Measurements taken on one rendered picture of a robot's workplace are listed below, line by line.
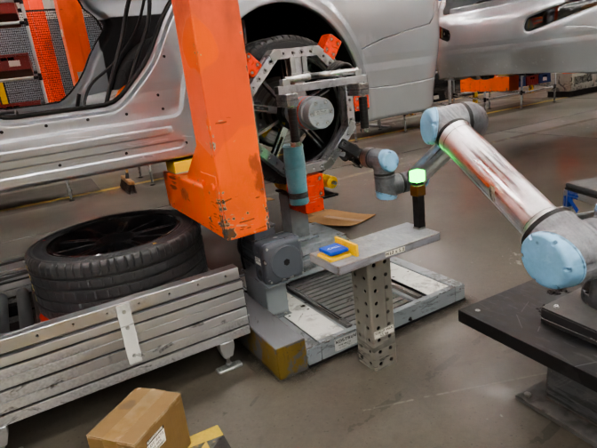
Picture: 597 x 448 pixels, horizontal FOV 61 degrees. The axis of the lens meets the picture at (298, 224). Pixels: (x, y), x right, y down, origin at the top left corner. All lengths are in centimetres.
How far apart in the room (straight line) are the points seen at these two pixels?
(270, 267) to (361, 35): 120
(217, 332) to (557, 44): 326
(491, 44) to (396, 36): 187
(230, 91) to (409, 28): 134
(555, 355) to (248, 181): 102
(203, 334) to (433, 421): 82
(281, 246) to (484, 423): 93
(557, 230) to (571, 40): 298
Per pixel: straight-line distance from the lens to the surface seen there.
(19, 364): 178
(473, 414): 171
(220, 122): 164
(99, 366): 182
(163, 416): 156
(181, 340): 186
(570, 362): 143
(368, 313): 177
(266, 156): 219
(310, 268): 244
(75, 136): 207
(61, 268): 189
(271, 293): 209
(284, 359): 185
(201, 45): 163
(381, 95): 264
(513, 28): 438
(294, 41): 236
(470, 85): 641
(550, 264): 138
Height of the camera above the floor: 105
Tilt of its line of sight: 17 degrees down
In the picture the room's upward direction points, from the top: 7 degrees counter-clockwise
